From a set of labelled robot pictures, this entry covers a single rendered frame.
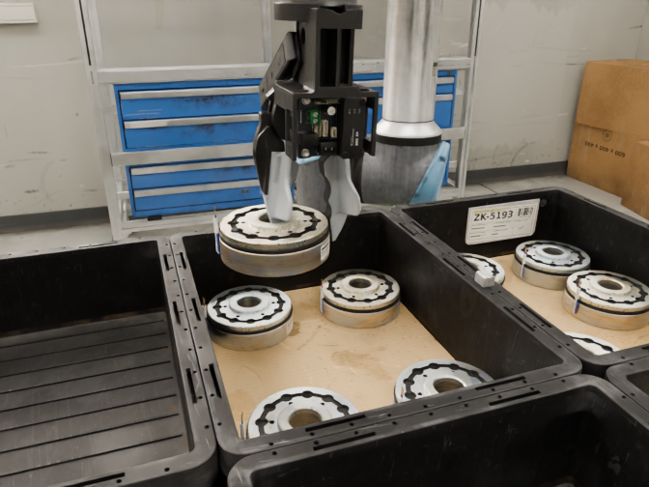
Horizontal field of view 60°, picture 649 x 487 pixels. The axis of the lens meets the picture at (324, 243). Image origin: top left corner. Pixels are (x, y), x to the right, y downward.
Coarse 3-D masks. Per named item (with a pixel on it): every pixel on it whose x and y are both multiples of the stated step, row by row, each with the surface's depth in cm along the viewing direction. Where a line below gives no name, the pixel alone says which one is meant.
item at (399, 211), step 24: (504, 192) 86; (528, 192) 86; (552, 192) 87; (408, 216) 76; (624, 216) 76; (432, 240) 69; (504, 288) 58; (528, 312) 53; (552, 336) 50; (600, 360) 46; (624, 360) 46
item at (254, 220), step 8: (256, 216) 53; (264, 216) 54; (296, 216) 53; (248, 224) 52; (256, 224) 51; (264, 224) 51; (272, 224) 51; (280, 224) 51; (288, 224) 51; (296, 224) 52
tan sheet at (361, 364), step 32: (320, 288) 79; (320, 320) 71; (416, 320) 71; (224, 352) 65; (256, 352) 65; (288, 352) 65; (320, 352) 65; (352, 352) 65; (384, 352) 65; (416, 352) 65; (224, 384) 59; (256, 384) 59; (288, 384) 59; (320, 384) 59; (352, 384) 59; (384, 384) 59
